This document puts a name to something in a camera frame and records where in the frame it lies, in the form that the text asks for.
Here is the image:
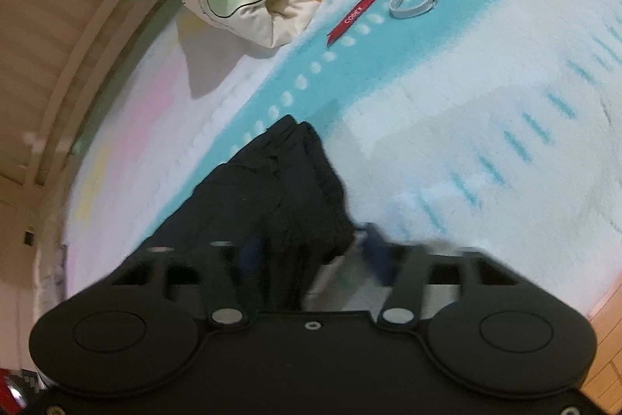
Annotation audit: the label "black pants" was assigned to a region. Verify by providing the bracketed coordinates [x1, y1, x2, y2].
[130, 114, 371, 315]

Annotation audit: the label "wooden bed frame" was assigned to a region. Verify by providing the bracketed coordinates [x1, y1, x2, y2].
[0, 0, 163, 207]

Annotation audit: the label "flower print fleece blanket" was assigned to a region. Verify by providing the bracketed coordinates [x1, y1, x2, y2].
[61, 0, 622, 319]

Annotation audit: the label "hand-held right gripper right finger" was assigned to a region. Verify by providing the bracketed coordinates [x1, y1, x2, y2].
[361, 224, 519, 327]

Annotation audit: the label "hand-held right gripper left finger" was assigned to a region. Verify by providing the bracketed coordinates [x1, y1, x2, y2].
[111, 241, 262, 329]

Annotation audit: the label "pale grey band ring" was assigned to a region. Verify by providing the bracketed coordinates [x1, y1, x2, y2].
[388, 0, 439, 20]

